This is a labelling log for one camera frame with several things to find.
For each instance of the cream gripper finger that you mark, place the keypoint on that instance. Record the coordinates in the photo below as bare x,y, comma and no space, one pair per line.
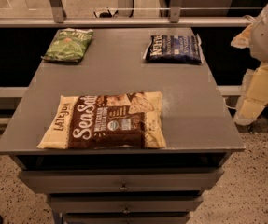
254,96
241,41

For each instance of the green jalapeno chip bag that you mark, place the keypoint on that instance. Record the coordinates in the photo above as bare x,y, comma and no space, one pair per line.
69,45

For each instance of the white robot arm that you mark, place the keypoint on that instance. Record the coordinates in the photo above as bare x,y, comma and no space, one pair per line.
258,41

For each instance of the blue kettle chip bag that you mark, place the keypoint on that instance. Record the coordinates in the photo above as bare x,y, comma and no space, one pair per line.
173,49

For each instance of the brown sea salt chip bag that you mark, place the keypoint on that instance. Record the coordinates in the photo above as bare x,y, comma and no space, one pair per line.
130,120

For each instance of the grey drawer cabinet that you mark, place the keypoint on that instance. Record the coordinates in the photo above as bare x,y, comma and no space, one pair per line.
124,186

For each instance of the grey metal railing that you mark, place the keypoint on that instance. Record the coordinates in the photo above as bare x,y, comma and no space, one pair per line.
102,13

